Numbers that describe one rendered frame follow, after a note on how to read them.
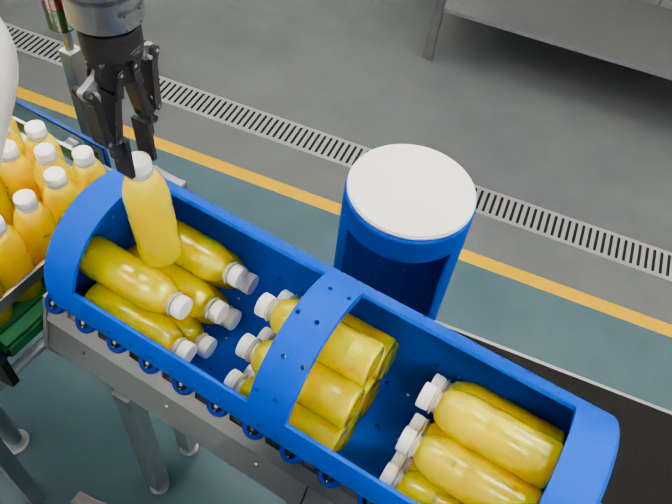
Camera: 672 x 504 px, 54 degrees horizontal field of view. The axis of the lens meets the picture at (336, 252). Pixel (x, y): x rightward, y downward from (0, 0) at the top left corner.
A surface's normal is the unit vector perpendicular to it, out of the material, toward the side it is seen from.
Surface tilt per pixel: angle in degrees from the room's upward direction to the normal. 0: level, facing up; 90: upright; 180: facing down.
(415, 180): 0
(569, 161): 0
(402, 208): 0
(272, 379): 49
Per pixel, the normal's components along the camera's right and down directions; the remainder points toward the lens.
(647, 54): 0.09, -0.62
